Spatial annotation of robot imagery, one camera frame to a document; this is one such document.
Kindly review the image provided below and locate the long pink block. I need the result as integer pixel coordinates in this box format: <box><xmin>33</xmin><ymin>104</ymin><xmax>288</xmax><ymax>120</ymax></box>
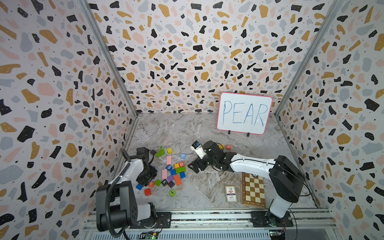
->
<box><xmin>162</xmin><ymin>169</ymin><xmax>168</xmax><ymax>180</ymax></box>

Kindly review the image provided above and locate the long green block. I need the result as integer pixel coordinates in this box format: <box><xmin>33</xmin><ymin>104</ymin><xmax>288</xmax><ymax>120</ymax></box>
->
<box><xmin>175</xmin><ymin>167</ymin><xmax>186</xmax><ymax>174</ymax></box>

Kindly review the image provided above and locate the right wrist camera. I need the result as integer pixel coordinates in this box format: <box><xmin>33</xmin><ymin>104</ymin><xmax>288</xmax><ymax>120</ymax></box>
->
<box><xmin>191</xmin><ymin>141</ymin><xmax>207</xmax><ymax>160</ymax></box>

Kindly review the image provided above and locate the playing card box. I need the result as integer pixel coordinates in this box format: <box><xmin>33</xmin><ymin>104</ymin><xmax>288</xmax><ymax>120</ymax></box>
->
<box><xmin>225</xmin><ymin>185</ymin><xmax>238</xmax><ymax>203</ymax></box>

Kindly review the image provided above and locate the red cube block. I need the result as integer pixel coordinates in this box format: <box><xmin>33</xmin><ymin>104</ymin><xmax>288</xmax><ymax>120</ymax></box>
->
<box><xmin>145</xmin><ymin>189</ymin><xmax>152</xmax><ymax>197</ymax></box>

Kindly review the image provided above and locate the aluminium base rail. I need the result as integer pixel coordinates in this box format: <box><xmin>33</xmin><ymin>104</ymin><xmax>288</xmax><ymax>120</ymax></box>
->
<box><xmin>83</xmin><ymin>208</ymin><xmax>334</xmax><ymax>240</ymax></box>

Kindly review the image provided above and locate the pink framed whiteboard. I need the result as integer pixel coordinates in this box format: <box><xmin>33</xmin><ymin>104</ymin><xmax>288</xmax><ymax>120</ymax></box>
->
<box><xmin>217</xmin><ymin>93</ymin><xmax>273</xmax><ymax>135</ymax></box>

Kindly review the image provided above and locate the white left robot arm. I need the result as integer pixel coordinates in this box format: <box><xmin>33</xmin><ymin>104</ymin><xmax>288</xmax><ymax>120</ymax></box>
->
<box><xmin>96</xmin><ymin>147</ymin><xmax>158</xmax><ymax>240</ymax></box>

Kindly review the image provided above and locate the wooden chessboard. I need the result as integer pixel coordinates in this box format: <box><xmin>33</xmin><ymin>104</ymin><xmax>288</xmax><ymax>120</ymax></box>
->
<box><xmin>241</xmin><ymin>173</ymin><xmax>266</xmax><ymax>208</ymax></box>

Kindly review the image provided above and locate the orange R letter block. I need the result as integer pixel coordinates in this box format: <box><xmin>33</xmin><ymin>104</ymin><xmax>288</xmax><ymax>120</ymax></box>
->
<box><xmin>148</xmin><ymin>181</ymin><xmax>155</xmax><ymax>188</ymax></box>

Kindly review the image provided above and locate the long orange block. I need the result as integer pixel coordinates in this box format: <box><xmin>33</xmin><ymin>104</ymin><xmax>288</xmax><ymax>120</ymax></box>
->
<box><xmin>174</xmin><ymin>175</ymin><xmax>182</xmax><ymax>186</ymax></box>

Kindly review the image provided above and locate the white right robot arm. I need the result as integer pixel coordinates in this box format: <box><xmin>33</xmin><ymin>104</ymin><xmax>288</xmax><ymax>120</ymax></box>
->
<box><xmin>188</xmin><ymin>141</ymin><xmax>305</xmax><ymax>227</ymax></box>

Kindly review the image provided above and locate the green I letter block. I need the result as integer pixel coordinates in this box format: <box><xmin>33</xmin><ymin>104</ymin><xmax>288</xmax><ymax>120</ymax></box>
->
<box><xmin>169</xmin><ymin>190</ymin><xmax>176</xmax><ymax>197</ymax></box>

